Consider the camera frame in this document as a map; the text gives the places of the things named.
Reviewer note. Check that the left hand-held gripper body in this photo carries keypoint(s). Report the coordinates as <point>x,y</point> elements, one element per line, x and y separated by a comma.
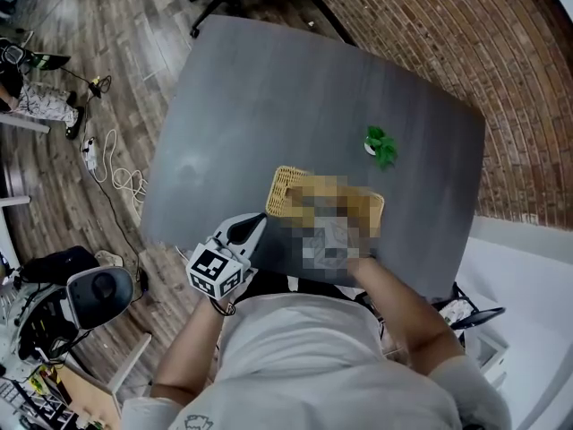
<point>210,268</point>

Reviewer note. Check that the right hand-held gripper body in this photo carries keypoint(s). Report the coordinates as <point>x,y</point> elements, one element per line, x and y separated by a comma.
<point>331,249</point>

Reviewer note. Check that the woven wicker box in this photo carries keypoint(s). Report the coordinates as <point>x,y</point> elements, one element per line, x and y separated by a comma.
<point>279,193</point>

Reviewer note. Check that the person's right forearm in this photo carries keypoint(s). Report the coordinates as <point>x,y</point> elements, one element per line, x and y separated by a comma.
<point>403,312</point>

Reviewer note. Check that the person's left forearm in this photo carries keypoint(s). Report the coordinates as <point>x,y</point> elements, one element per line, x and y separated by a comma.
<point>192,347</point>

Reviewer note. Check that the white square box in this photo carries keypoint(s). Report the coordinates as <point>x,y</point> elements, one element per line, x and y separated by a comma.
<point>485,352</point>

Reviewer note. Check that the small green potted plant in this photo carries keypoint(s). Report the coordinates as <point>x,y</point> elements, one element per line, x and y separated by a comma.
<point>384,148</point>

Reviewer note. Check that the person's white shirt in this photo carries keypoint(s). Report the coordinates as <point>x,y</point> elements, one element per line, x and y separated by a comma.
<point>313,365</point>

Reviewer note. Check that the black bag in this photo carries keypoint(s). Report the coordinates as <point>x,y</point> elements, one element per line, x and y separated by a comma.
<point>58,262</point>

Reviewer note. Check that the black metal chair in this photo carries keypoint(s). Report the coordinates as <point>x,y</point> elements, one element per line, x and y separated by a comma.
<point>470,314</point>

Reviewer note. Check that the white power strip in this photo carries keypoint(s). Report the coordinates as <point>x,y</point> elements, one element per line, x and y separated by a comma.
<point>91,152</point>

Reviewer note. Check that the light wooden desk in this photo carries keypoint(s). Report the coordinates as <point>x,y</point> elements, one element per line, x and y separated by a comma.
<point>89,383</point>

